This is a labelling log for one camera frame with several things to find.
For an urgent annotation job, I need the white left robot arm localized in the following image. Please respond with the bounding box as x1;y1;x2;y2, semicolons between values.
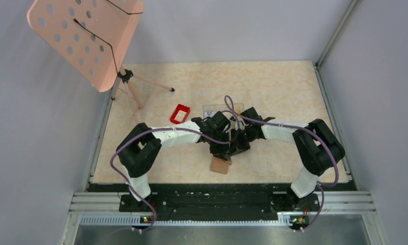
116;112;231;211

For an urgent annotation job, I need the pink perforated music stand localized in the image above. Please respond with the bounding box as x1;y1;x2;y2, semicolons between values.
27;0;175;109

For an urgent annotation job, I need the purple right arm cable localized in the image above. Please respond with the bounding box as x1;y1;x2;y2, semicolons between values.
224;94;341;234

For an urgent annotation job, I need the brown leather card holder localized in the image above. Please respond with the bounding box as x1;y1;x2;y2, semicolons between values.
210;157;232;175

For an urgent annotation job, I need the red plastic box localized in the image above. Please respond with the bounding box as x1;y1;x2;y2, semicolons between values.
170;104;190;124

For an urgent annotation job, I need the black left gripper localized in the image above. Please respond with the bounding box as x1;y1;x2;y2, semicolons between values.
208;130;231;161

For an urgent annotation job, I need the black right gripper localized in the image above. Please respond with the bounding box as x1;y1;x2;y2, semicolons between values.
229;126;256;157

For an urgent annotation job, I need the clear acrylic card box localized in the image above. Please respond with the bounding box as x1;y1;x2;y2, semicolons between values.
202;103;245;118

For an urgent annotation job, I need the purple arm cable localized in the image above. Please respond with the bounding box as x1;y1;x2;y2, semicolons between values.
224;94;341;234
109;110;245;234

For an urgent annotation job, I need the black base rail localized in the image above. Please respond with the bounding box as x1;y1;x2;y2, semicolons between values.
87;182;329;222

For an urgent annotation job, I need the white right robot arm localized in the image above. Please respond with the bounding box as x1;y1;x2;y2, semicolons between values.
229;107;346;210

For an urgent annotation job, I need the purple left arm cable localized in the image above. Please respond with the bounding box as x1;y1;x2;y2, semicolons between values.
109;110;245;234

